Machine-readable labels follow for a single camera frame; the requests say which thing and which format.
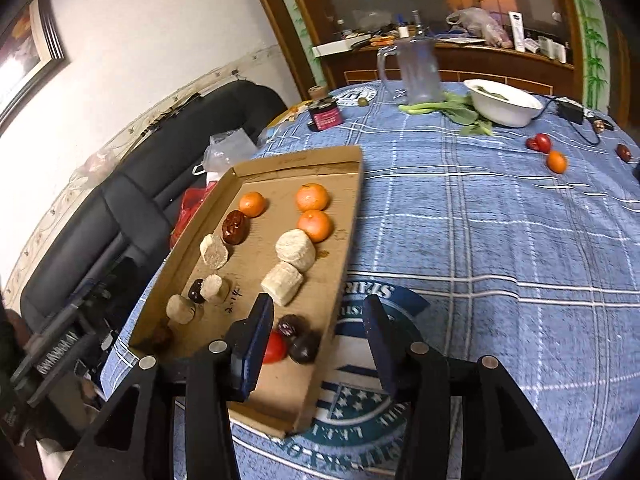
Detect red plastic bag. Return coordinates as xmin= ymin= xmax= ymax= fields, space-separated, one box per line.
xmin=170 ymin=185 xmax=221 ymax=251

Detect large red jujube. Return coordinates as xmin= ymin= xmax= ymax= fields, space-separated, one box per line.
xmin=222 ymin=210 xmax=250 ymax=246

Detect bamboo wall sticker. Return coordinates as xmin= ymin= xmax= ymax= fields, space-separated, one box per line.
xmin=570 ymin=0 xmax=608 ymax=111

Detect translucent plastic bag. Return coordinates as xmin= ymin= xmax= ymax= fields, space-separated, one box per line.
xmin=446 ymin=8 xmax=513 ymax=50

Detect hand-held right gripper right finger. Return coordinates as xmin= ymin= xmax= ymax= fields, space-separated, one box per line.
xmin=362 ymin=295 xmax=576 ymax=480

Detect clear plastic bag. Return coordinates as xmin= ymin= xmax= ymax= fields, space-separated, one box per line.
xmin=202 ymin=130 xmax=258 ymax=176

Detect tall white box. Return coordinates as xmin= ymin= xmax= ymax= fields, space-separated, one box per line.
xmin=509 ymin=11 xmax=527 ymax=53

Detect framed wall picture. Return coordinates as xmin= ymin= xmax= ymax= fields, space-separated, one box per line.
xmin=0 ymin=0 xmax=71 ymax=131

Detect white bowl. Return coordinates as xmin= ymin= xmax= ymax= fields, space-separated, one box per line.
xmin=462 ymin=79 xmax=543 ymax=128

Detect clear glass pitcher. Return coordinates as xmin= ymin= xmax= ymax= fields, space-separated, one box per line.
xmin=376 ymin=37 xmax=446 ymax=106

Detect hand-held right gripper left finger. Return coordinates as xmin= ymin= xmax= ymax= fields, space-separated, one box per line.
xmin=57 ymin=292 xmax=276 ymax=480

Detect green leafy vegetable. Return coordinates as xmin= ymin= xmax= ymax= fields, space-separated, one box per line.
xmin=398 ymin=92 xmax=496 ymax=137

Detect black power adapter with cable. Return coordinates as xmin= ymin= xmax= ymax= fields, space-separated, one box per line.
xmin=530 ymin=96 xmax=602 ymax=147

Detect black sofa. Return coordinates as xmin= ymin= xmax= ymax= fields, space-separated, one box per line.
xmin=20 ymin=82 xmax=288 ymax=321

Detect black jar pink label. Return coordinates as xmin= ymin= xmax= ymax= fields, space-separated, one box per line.
xmin=307 ymin=101 xmax=343 ymax=132

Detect white board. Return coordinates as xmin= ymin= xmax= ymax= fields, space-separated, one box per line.
xmin=312 ymin=40 xmax=371 ymax=57

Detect white containers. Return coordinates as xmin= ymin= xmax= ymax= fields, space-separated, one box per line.
xmin=537 ymin=37 xmax=566 ymax=61

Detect wooden counter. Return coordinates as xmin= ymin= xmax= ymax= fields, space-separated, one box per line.
xmin=320 ymin=40 xmax=576 ymax=96

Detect blue plaid tablecloth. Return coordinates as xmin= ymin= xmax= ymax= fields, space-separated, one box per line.
xmin=100 ymin=80 xmax=640 ymax=480

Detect cardboard box tray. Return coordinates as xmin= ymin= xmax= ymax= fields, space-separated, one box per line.
xmin=127 ymin=145 xmax=365 ymax=438

